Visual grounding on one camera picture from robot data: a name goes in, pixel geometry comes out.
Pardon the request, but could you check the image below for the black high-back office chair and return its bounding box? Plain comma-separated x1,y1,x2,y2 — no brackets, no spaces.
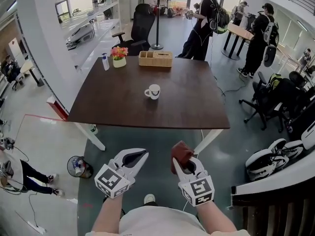
112,3,156,57

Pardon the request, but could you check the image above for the round wooden table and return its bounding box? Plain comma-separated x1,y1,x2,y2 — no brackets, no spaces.
220,23,254,60

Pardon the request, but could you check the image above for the black office chair with clutter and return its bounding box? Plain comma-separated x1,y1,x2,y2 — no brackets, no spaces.
239,71,306,134

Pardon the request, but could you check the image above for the white mug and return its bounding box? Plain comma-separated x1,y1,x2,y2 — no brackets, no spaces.
144,84,161,100

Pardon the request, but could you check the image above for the green and black backpack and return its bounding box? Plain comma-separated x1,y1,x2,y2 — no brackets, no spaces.
209,7,230,35

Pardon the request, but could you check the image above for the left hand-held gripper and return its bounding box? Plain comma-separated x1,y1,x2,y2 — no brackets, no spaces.
94,148,150,199

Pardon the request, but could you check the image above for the white pump bottle blue cap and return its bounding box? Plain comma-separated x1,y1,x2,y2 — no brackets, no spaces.
101,53,110,71

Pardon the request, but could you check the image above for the red box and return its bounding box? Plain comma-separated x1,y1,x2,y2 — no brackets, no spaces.
46,96,69,121

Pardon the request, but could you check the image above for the white shelf unit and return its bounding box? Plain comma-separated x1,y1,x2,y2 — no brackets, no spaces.
51,0,124,68

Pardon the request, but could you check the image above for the white table leg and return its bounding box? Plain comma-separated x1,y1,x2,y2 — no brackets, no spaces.
193,129,224,155
73,122,106,151

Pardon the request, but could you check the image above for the white hard-shell backpack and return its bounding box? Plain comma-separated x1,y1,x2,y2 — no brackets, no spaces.
262,22,280,46
268,138,305,158
245,148,290,181

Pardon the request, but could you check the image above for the person's left forearm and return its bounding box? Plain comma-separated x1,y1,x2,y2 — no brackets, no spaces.
91,194,125,233

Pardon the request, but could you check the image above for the reddish-brown knitted cloth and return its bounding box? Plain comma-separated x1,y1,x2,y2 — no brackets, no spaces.
170,141,195,175

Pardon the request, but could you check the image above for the black floor cable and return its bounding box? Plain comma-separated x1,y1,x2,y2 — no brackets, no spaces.
214,76,247,98

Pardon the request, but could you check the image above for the white machine on shelf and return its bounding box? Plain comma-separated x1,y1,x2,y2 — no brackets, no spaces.
68,23,95,44

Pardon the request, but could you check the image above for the black mesh trash bin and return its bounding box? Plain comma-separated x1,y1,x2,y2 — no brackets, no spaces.
66,155,94,179

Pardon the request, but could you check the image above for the wicker basket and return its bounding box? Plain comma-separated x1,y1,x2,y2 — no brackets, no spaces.
138,51,173,68

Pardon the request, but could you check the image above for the person's white shirt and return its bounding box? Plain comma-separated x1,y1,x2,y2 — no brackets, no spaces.
85,205,251,236

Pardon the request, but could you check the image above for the dark wooden stair rail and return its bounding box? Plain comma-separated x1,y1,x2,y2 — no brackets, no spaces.
231,180,315,236

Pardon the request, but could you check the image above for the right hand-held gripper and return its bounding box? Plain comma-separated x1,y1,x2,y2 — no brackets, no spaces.
172,157,215,207

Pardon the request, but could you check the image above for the person's white shoe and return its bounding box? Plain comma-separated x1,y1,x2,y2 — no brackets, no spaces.
143,193,156,205

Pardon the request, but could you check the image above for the black coat rack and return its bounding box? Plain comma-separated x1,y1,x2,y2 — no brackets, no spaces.
142,0,170,50

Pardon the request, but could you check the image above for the small round white table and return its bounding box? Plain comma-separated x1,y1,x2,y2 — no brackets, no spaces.
20,60,45,87

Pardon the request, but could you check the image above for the person's right forearm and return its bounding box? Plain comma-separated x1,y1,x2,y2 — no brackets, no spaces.
196,200,238,232

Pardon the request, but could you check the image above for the white pot with flowers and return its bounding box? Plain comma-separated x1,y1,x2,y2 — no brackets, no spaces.
110,46,129,68

